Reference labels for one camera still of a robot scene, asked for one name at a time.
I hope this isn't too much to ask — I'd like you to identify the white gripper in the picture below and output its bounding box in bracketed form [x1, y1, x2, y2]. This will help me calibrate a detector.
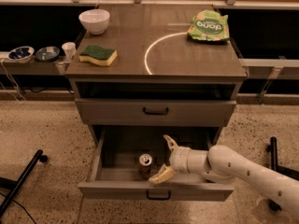
[149, 134, 209, 185]

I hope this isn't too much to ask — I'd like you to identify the orange soda can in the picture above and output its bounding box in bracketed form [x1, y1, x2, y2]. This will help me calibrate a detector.
[138, 153, 152, 179]

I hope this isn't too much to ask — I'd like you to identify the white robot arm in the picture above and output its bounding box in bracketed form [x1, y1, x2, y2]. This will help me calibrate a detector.
[149, 134, 299, 217]

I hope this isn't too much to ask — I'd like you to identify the open lower grey drawer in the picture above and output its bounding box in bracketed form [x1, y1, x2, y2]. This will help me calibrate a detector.
[78, 126, 234, 202]

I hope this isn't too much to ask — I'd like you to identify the closed upper grey drawer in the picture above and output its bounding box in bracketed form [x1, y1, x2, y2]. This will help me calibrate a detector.
[75, 98, 236, 127]

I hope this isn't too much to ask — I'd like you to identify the grey drawer cabinet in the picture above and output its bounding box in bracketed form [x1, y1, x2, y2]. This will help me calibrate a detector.
[64, 3, 249, 203]

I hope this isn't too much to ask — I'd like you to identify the black right stand leg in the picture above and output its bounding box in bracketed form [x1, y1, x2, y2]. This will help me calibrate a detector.
[266, 137, 299, 215]

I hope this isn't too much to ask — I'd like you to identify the black stand leg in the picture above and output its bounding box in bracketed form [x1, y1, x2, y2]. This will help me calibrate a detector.
[266, 137, 299, 215]
[0, 149, 48, 217]

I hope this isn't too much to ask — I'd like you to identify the green yellow sponge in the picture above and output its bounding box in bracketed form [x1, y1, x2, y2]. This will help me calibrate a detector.
[79, 45, 118, 66]

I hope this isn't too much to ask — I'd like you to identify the black left stand leg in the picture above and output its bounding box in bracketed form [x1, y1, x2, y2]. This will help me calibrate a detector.
[0, 149, 48, 217]

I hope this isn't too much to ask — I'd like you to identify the green snack bag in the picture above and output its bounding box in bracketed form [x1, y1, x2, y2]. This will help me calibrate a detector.
[187, 9, 230, 41]

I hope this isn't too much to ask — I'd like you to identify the grey side shelf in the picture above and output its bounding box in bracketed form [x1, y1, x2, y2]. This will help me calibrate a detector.
[0, 52, 70, 76]

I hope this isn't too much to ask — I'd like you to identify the white paper cup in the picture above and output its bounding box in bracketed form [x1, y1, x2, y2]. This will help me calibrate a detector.
[62, 42, 76, 61]

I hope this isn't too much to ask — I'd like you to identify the white ceramic bowl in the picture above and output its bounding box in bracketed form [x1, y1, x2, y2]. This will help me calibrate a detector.
[78, 9, 110, 35]

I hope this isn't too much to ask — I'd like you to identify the dark blue small bowl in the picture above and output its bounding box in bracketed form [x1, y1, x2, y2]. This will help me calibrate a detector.
[35, 46, 60, 62]

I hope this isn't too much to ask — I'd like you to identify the blue patterned bowl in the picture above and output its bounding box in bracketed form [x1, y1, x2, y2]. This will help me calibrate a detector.
[8, 46, 35, 63]

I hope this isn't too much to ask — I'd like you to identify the black drawer handle lower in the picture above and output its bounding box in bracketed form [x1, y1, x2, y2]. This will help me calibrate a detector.
[146, 190, 171, 201]

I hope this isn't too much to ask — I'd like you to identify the black drawer handle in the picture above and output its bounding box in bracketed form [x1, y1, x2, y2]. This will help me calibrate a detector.
[142, 107, 169, 116]
[146, 190, 171, 201]

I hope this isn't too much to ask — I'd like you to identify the black drawer handle upper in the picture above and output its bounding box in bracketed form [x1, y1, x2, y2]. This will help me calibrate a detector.
[142, 107, 169, 116]

